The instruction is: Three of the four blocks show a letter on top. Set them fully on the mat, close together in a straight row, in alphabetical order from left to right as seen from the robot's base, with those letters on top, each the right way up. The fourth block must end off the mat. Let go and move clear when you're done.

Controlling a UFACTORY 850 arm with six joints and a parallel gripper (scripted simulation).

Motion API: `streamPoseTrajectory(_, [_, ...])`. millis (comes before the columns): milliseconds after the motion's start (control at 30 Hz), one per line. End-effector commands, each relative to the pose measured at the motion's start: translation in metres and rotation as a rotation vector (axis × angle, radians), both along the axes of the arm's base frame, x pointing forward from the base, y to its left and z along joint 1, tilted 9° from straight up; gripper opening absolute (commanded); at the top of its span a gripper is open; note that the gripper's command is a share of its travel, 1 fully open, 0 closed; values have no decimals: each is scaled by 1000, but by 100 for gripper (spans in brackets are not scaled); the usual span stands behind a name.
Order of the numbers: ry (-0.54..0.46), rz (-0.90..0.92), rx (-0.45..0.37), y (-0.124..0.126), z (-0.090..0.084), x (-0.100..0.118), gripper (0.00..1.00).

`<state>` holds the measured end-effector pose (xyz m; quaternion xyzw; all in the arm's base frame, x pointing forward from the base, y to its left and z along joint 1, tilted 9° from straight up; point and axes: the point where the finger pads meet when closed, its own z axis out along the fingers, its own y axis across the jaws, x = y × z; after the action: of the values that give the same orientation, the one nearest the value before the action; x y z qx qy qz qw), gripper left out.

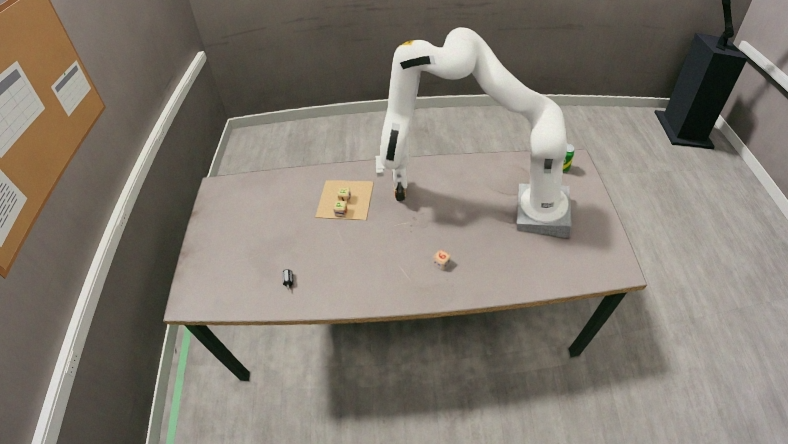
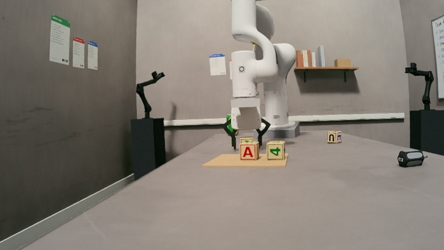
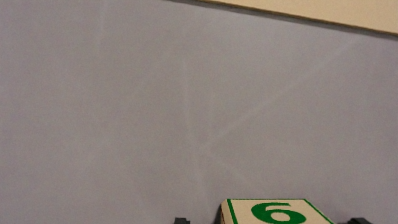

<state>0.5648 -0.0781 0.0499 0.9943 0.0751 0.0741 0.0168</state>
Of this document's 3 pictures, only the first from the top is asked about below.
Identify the green drink can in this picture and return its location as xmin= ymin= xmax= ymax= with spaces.
xmin=563 ymin=143 xmax=575 ymax=172

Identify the tan flat mat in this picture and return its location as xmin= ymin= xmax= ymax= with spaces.
xmin=316 ymin=180 xmax=374 ymax=220

